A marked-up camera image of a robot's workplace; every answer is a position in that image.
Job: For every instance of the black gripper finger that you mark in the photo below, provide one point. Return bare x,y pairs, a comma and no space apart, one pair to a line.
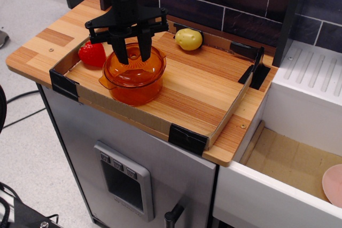
145,43
119,48

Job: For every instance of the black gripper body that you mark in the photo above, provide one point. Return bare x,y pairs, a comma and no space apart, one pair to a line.
124,19

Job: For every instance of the orange transparent pot lid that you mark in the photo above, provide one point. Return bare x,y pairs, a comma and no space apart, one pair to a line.
137,73

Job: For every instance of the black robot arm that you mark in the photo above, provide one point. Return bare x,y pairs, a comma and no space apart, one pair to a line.
127,19

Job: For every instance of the orange transparent plastic pot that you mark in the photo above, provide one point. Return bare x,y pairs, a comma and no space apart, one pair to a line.
137,96

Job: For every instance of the red toy strawberry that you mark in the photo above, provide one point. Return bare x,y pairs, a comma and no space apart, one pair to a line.
92,54

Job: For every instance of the yellow toy potato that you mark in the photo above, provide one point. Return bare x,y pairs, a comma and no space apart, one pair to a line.
188,39

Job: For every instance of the cardboard fence with black tape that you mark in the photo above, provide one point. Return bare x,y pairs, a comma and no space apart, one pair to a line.
209,98

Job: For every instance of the white toy sink unit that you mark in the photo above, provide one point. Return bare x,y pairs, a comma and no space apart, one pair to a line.
276,178

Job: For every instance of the pink plate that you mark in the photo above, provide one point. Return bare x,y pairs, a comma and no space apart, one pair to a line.
331,183

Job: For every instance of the black upright post right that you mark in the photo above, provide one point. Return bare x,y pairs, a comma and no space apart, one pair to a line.
281,48

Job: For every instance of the black oven handle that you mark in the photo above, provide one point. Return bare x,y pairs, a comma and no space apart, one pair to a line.
171,217

